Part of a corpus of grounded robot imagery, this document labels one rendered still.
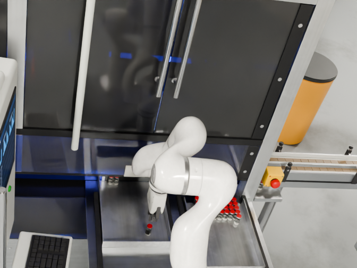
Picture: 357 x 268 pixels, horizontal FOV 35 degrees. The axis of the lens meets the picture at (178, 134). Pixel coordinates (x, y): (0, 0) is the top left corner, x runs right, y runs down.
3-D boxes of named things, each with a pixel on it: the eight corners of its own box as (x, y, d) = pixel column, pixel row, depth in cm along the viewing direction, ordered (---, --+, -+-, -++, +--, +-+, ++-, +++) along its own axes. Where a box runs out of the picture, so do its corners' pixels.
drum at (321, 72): (302, 155, 416) (332, 86, 377) (252, 134, 423) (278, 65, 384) (312, 127, 445) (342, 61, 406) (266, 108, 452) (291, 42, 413)
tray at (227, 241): (182, 202, 233) (184, 197, 231) (241, 204, 239) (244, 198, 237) (196, 272, 208) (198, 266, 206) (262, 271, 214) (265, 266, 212)
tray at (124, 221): (97, 180, 233) (98, 174, 231) (159, 182, 239) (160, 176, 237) (101, 247, 208) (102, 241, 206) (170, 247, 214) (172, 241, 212)
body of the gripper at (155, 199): (149, 173, 203) (143, 194, 210) (152, 194, 195) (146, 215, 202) (169, 173, 204) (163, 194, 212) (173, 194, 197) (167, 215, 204)
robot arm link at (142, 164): (144, 153, 166) (129, 180, 194) (197, 158, 170) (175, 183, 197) (145, 125, 169) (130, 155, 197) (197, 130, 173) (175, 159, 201)
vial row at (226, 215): (194, 216, 229) (197, 208, 226) (236, 216, 233) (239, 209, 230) (195, 220, 227) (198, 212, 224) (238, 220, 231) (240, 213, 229)
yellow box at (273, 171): (259, 174, 244) (264, 162, 239) (274, 175, 246) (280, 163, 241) (263, 187, 238) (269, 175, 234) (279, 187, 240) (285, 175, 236)
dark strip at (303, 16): (236, 176, 234) (300, 3, 184) (246, 176, 235) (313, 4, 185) (237, 178, 233) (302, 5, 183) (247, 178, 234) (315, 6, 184)
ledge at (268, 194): (245, 178, 255) (246, 175, 254) (272, 179, 258) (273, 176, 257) (253, 201, 245) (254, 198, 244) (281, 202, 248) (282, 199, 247)
